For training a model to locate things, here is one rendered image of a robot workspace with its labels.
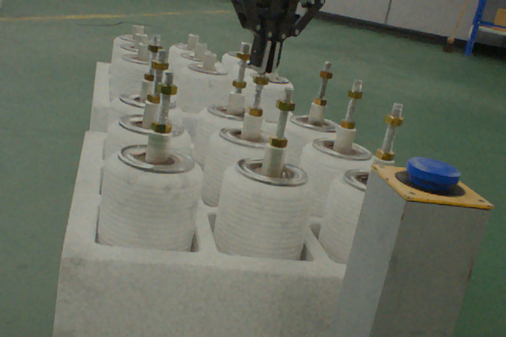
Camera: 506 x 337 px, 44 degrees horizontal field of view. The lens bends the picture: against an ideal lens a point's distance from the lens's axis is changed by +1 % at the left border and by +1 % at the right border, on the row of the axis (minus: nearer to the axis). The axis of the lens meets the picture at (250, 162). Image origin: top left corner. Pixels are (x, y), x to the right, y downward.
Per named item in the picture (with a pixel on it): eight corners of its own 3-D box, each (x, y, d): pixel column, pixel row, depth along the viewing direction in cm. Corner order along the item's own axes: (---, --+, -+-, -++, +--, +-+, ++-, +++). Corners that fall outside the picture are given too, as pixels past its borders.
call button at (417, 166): (439, 183, 51) (446, 158, 51) (464, 202, 47) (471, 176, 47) (393, 177, 50) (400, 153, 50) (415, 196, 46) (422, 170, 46)
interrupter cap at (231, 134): (259, 155, 71) (261, 149, 71) (205, 136, 74) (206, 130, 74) (291, 145, 77) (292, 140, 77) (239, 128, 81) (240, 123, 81)
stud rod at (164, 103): (157, 144, 62) (168, 69, 60) (165, 147, 62) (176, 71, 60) (151, 145, 61) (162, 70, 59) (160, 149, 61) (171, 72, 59)
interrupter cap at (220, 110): (210, 104, 90) (211, 100, 90) (262, 115, 90) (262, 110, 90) (202, 116, 83) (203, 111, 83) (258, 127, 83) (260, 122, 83)
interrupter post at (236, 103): (226, 112, 88) (230, 88, 87) (243, 115, 88) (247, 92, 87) (224, 115, 86) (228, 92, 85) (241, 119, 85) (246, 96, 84)
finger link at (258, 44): (266, 20, 72) (256, 65, 73) (244, 17, 70) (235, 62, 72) (273, 23, 71) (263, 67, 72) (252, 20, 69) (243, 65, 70)
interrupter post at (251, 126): (252, 145, 74) (257, 118, 73) (236, 139, 75) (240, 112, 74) (262, 142, 76) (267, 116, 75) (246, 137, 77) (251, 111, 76)
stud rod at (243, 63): (233, 98, 85) (243, 43, 83) (232, 96, 86) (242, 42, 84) (240, 100, 86) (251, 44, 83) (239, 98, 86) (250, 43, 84)
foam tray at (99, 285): (314, 260, 106) (337, 160, 100) (414, 430, 70) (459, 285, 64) (73, 242, 97) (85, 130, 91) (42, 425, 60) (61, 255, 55)
